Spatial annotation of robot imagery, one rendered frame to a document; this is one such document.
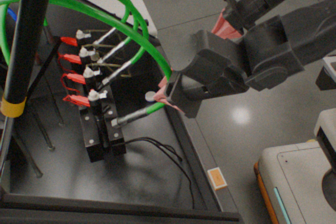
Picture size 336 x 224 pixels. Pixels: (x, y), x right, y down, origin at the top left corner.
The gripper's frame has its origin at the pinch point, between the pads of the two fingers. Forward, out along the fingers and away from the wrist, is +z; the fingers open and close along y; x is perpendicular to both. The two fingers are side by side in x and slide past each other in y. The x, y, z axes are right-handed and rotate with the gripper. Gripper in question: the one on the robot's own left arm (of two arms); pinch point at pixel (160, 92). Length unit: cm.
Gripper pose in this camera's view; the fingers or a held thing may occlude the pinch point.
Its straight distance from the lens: 65.0
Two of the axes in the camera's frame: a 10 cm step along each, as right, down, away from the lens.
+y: -3.5, 8.2, -4.5
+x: 6.8, 5.5, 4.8
